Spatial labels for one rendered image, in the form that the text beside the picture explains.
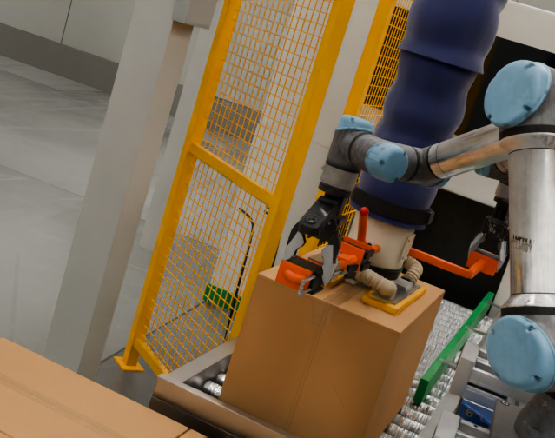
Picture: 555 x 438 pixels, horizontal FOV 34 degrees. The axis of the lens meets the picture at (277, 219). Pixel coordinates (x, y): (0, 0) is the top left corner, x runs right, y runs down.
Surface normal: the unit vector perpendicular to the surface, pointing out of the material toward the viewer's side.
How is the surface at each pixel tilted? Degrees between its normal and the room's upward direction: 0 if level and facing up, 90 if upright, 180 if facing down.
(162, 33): 90
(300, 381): 90
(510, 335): 97
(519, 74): 85
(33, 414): 0
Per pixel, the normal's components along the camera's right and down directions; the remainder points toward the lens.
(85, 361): 0.89, 0.35
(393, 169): 0.51, 0.34
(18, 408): 0.30, -0.93
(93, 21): -0.29, 0.12
